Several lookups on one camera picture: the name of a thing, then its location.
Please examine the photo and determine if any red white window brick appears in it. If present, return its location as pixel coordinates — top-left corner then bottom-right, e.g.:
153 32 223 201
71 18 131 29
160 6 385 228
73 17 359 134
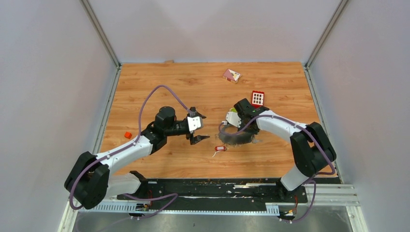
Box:
250 90 264 108

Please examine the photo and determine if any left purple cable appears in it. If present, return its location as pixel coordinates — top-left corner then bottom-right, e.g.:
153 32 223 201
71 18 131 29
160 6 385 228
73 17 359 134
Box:
69 85 197 220

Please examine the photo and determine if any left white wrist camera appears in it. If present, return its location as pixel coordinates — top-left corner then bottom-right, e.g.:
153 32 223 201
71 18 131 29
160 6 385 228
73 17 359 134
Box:
187 116 204 133

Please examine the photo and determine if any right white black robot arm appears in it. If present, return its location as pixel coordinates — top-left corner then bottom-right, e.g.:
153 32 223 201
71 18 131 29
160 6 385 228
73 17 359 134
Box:
228 98 337 202

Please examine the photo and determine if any slotted cable duct rail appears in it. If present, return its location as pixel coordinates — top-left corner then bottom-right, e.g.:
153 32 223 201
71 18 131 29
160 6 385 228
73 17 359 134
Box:
81 198 279 216

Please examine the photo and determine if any pink picture block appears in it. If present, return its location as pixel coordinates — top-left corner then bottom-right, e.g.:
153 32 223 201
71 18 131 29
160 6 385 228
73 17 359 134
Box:
222 69 242 83

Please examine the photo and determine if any purple cable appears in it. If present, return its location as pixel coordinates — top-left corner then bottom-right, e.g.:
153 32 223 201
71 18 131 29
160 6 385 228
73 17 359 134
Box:
69 85 197 220
218 115 337 223

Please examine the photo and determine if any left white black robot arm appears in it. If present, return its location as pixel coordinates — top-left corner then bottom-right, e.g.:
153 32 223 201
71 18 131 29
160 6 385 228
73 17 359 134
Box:
64 106 209 209

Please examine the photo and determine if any orange red brick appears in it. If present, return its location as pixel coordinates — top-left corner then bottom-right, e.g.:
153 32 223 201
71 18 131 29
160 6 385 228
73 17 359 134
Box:
124 131 132 139

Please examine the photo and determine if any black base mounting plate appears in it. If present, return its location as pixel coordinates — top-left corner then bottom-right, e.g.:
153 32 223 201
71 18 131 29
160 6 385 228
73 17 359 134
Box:
131 178 308 207

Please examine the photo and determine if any red key tag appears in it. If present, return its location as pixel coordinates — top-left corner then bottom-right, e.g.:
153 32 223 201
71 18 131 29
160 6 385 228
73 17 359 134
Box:
215 146 227 152

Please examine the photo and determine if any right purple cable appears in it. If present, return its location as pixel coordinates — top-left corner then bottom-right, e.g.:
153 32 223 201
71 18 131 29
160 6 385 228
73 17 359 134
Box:
218 115 337 223

